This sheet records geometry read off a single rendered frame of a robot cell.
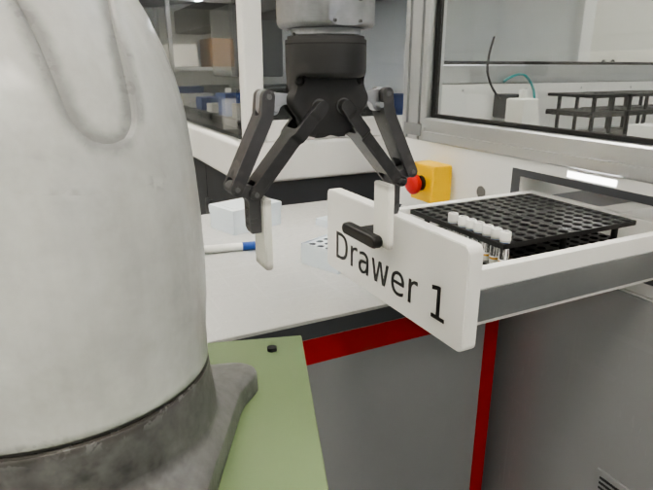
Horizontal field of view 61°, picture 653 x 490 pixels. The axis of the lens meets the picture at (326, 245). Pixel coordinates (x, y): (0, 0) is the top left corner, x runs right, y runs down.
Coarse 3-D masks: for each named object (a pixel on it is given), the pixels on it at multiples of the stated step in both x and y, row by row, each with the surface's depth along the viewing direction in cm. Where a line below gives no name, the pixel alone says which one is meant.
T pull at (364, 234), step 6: (348, 222) 64; (342, 228) 64; (348, 228) 63; (354, 228) 62; (360, 228) 61; (366, 228) 62; (372, 228) 62; (348, 234) 63; (354, 234) 62; (360, 234) 61; (366, 234) 60; (372, 234) 59; (360, 240) 61; (366, 240) 60; (372, 240) 58; (378, 240) 58; (372, 246) 59; (378, 246) 59
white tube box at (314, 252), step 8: (312, 240) 96; (320, 240) 97; (304, 248) 94; (312, 248) 93; (320, 248) 92; (304, 256) 94; (312, 256) 93; (320, 256) 92; (312, 264) 94; (320, 264) 92; (328, 264) 91; (336, 272) 90
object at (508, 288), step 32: (512, 192) 87; (640, 224) 72; (544, 256) 58; (576, 256) 60; (608, 256) 63; (640, 256) 65; (480, 288) 55; (512, 288) 56; (544, 288) 59; (576, 288) 61; (608, 288) 64; (480, 320) 56
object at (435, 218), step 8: (416, 208) 75; (424, 216) 72; (432, 216) 71; (440, 216) 71; (440, 224) 69; (448, 224) 68; (464, 232) 65; (472, 232) 64; (480, 240) 63; (488, 240) 62; (496, 240) 61; (504, 248) 60
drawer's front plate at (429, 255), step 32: (352, 192) 72; (416, 224) 57; (384, 256) 64; (416, 256) 58; (448, 256) 53; (480, 256) 51; (384, 288) 65; (416, 288) 59; (448, 288) 54; (416, 320) 60; (448, 320) 54
